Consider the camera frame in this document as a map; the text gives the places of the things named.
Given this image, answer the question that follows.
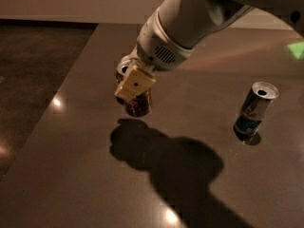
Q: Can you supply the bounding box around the red coke can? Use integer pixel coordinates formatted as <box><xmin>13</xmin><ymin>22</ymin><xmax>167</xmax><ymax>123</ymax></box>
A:
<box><xmin>116</xmin><ymin>56</ymin><xmax>135</xmax><ymax>84</ymax></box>

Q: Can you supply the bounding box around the orange soda can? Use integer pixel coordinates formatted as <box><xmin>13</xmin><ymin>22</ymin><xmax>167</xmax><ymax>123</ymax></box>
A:
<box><xmin>124</xmin><ymin>89</ymin><xmax>151</xmax><ymax>117</ymax></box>

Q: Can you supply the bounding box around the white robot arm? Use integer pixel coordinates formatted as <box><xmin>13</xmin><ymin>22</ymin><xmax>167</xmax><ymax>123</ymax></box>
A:
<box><xmin>115</xmin><ymin>0</ymin><xmax>304</xmax><ymax>102</ymax></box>

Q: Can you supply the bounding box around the blue silver energy drink can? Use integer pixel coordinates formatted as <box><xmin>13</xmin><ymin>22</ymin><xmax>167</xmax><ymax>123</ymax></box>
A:
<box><xmin>234</xmin><ymin>82</ymin><xmax>279</xmax><ymax>139</ymax></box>

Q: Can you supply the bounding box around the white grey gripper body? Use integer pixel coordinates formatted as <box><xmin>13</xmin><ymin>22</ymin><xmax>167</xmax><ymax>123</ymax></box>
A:
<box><xmin>131</xmin><ymin>10</ymin><xmax>193</xmax><ymax>71</ymax></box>

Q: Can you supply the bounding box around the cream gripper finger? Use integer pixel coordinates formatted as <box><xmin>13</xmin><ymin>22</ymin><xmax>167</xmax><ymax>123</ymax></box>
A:
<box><xmin>115</xmin><ymin>65</ymin><xmax>156</xmax><ymax>102</ymax></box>

